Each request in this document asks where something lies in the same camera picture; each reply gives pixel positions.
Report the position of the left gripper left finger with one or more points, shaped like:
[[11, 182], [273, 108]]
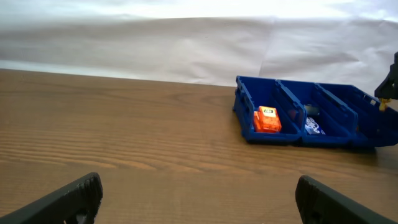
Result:
[[68, 202]]

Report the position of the blue candy pack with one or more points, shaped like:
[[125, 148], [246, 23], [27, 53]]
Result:
[[313, 127]]

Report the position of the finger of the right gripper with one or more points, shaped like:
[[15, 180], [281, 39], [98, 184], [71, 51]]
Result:
[[390, 88]]

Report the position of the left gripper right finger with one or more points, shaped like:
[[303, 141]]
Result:
[[323, 205]]

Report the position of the blue tray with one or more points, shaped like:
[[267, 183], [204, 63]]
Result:
[[267, 140]]

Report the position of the orange candy box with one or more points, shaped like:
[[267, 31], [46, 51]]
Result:
[[270, 121], [256, 123]]

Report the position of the gold candy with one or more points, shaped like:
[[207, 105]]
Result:
[[384, 105]]

